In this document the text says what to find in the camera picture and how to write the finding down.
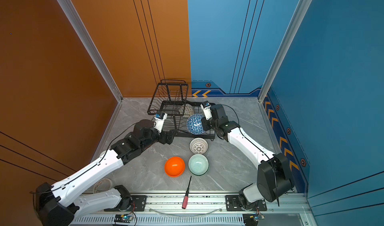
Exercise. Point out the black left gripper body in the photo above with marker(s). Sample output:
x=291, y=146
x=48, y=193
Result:
x=163, y=138

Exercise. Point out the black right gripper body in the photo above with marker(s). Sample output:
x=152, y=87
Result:
x=207, y=124

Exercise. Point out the blue triangle patterned bowl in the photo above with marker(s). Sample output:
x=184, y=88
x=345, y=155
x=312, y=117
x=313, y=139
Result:
x=195, y=125

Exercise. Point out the beige brown patterned bowl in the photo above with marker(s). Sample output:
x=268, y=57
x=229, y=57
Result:
x=187, y=110

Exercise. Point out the orange bowl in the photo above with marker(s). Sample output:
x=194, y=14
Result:
x=174, y=167

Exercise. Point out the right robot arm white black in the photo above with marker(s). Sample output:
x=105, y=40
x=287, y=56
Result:
x=274, y=176

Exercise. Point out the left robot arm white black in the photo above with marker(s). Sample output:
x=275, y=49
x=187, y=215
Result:
x=62, y=202

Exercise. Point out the white maroon patterned bowl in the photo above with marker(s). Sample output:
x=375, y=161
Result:
x=199, y=146

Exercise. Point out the mint green bowl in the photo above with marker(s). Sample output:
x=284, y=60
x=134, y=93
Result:
x=198, y=164

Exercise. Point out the white tape roll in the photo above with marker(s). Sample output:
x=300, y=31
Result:
x=103, y=185

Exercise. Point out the green circuit board left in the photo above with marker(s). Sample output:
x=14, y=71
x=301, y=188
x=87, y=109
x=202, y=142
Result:
x=124, y=219

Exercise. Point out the circuit board right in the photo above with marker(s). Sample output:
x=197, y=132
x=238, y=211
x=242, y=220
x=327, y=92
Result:
x=253, y=219

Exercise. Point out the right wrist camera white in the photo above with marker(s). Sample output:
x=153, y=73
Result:
x=206, y=107

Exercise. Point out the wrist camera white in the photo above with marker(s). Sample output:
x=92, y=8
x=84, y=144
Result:
x=206, y=107
x=159, y=118

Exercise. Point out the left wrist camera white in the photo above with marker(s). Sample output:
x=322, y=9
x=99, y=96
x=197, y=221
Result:
x=159, y=118

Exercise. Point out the black wire dish rack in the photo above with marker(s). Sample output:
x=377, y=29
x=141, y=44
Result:
x=171, y=97

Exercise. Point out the red handled screwdriver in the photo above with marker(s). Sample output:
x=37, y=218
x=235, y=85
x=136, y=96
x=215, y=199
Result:
x=185, y=200

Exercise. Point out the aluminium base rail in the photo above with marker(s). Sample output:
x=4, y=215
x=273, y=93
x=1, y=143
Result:
x=159, y=208

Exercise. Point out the aluminium corner post left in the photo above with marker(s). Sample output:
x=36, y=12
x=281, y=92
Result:
x=76, y=22

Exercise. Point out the aluminium corner post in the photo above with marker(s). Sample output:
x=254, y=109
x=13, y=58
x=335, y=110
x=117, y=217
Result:
x=292, y=29
x=76, y=22

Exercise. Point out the aluminium corner post right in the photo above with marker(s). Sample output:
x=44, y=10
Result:
x=292, y=29

